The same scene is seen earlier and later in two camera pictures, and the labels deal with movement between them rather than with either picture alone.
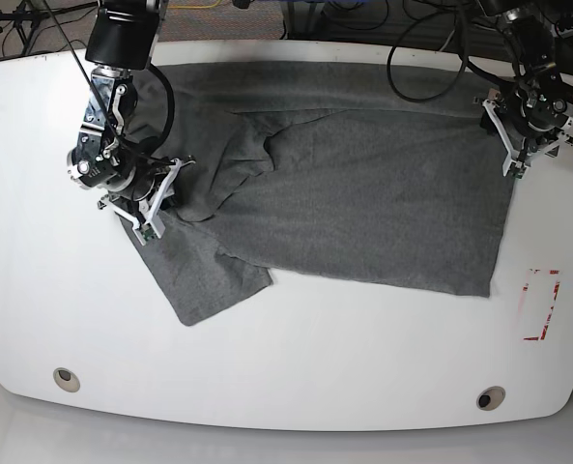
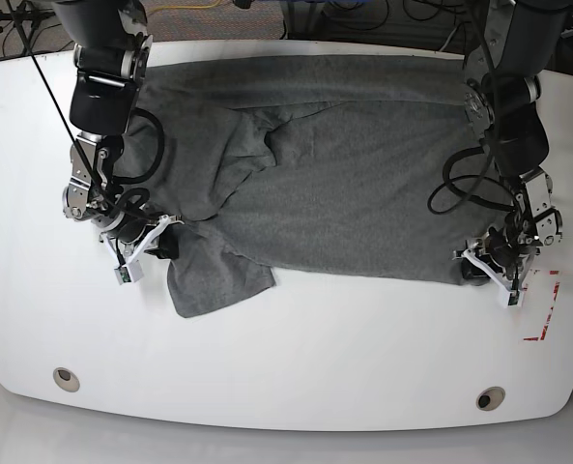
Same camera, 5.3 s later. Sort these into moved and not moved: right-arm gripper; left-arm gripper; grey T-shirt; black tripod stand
Moved: right-arm gripper; left-arm gripper
Not moved: black tripod stand; grey T-shirt
